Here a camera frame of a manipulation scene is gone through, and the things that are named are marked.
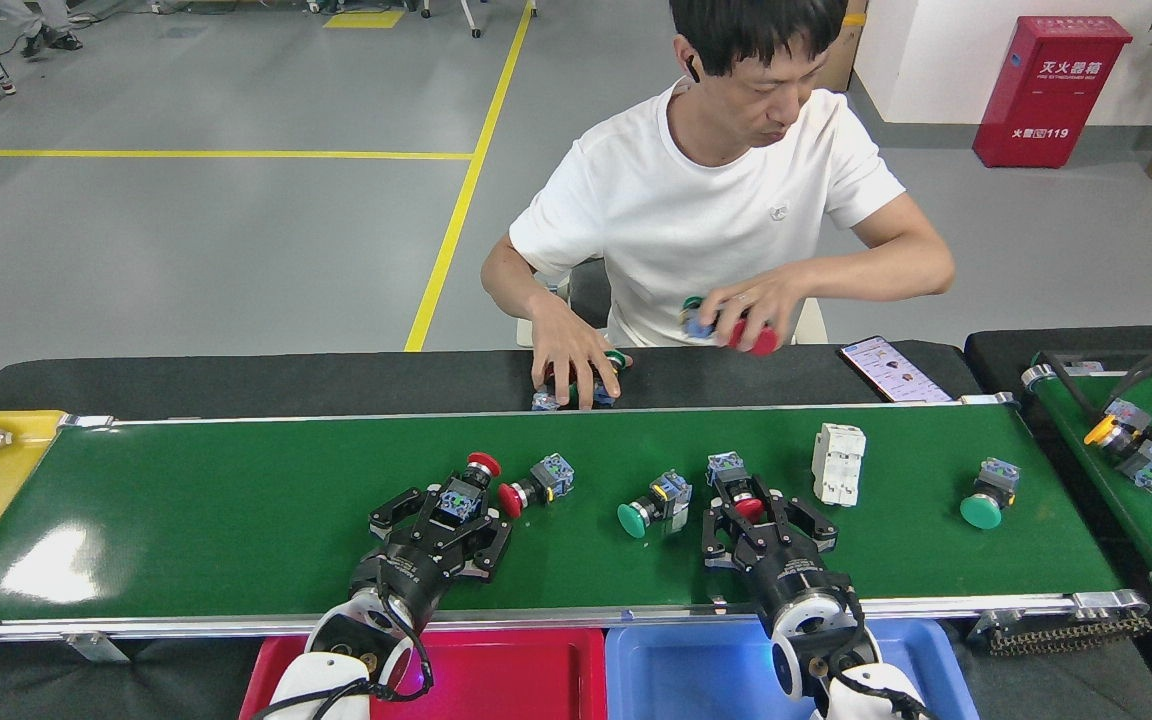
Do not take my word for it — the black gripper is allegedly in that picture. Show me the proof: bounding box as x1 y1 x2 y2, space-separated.
702 490 859 636
349 480 514 629

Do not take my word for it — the black cable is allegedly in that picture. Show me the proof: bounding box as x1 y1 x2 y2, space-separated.
1036 330 1152 416

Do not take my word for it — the white stand on wheels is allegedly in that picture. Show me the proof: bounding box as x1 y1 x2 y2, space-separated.
421 0 537 39

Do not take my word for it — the white circuit breaker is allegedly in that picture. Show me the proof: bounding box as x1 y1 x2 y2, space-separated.
811 422 867 508

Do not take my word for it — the red plastic tray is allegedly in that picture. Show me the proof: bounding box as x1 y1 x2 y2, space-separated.
239 627 609 720

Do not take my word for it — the grey office chair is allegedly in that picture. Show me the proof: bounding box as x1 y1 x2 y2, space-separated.
516 258 829 349

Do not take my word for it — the red fire extinguisher cabinet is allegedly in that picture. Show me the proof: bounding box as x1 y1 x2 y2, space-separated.
973 15 1134 169

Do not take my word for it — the black conveyor drive chain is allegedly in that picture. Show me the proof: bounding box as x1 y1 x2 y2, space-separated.
971 610 1152 658

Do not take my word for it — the smartphone with lit screen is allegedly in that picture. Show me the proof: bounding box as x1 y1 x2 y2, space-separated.
838 335 955 404

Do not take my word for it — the person's left hand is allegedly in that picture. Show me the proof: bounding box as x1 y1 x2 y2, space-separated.
702 265 815 353

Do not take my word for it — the person's right hand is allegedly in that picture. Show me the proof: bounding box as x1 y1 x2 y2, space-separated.
528 300 634 411

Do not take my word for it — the blue plastic tray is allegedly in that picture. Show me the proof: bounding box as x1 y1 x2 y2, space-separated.
604 618 979 720

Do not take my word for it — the person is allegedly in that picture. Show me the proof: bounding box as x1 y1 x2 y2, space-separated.
0 0 84 58
481 0 957 411

